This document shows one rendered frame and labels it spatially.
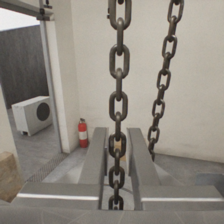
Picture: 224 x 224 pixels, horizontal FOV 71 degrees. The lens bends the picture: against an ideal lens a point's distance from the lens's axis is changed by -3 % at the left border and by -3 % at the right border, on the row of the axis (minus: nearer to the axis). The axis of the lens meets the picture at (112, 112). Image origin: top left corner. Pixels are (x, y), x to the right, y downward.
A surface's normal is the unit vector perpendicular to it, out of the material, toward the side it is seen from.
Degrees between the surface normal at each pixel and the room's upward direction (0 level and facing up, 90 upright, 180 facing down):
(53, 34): 90
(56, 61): 90
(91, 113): 90
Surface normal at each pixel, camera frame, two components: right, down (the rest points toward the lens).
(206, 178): -0.12, 0.32
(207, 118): -0.33, 0.31
